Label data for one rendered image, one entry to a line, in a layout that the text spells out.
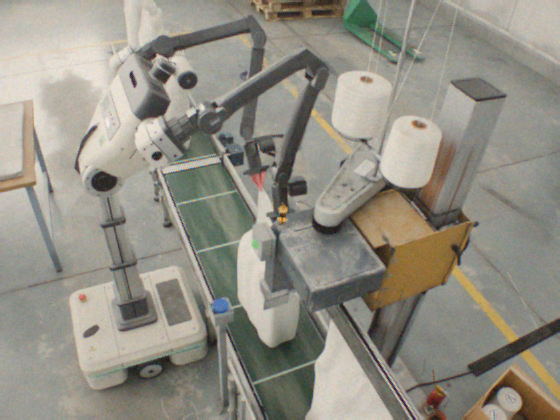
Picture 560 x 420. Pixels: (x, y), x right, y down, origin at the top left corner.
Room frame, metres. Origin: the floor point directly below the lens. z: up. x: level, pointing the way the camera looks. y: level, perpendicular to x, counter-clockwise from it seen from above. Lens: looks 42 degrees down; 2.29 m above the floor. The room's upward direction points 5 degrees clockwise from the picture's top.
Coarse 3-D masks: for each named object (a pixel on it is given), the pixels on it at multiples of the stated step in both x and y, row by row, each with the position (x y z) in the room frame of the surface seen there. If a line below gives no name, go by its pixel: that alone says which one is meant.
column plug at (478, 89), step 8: (456, 80) 1.20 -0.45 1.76; (464, 80) 1.21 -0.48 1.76; (472, 80) 1.22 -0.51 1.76; (480, 80) 1.23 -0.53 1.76; (464, 88) 1.16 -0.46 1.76; (472, 88) 1.17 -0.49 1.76; (480, 88) 1.18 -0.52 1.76; (488, 88) 1.18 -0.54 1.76; (496, 88) 1.19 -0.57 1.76; (472, 96) 1.12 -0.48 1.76; (480, 96) 1.12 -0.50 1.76; (488, 96) 1.13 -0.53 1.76; (496, 96) 1.14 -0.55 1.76; (504, 96) 1.15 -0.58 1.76
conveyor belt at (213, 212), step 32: (192, 192) 2.24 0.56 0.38; (224, 192) 2.27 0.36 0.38; (192, 224) 1.95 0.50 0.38; (224, 224) 1.98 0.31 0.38; (224, 256) 1.73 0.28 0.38; (224, 288) 1.51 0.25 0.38; (256, 352) 1.15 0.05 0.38; (288, 352) 1.17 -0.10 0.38; (320, 352) 1.18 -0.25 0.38; (256, 384) 0.99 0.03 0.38; (288, 384) 1.01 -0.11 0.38; (288, 416) 0.86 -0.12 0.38
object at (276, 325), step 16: (272, 208) 1.40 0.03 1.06; (240, 256) 1.44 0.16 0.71; (256, 256) 1.34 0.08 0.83; (240, 272) 1.42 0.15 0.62; (256, 272) 1.28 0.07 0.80; (240, 288) 1.41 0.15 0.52; (256, 288) 1.26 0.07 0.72; (256, 304) 1.24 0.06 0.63; (288, 304) 1.18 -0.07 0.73; (256, 320) 1.23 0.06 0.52; (272, 320) 1.16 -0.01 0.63; (288, 320) 1.19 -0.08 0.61; (272, 336) 1.16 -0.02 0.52; (288, 336) 1.20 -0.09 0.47
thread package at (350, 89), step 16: (352, 80) 1.28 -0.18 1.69; (368, 80) 1.31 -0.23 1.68; (384, 80) 1.31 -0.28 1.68; (336, 96) 1.28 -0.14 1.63; (352, 96) 1.22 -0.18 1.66; (368, 96) 1.21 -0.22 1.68; (384, 96) 1.23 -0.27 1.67; (336, 112) 1.26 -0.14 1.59; (352, 112) 1.22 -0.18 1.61; (368, 112) 1.21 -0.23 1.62; (384, 112) 1.24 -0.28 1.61; (336, 128) 1.25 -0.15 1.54; (352, 128) 1.21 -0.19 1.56; (368, 128) 1.21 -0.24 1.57
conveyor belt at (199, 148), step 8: (120, 48) 4.35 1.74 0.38; (192, 136) 2.86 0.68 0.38; (200, 136) 2.87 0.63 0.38; (192, 144) 2.76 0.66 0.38; (200, 144) 2.77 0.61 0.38; (208, 144) 2.78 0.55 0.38; (192, 152) 2.66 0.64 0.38; (200, 152) 2.67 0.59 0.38; (208, 152) 2.68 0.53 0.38; (176, 160) 2.55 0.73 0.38; (184, 160) 2.56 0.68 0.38; (192, 160) 2.58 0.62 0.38; (192, 168) 2.55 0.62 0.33
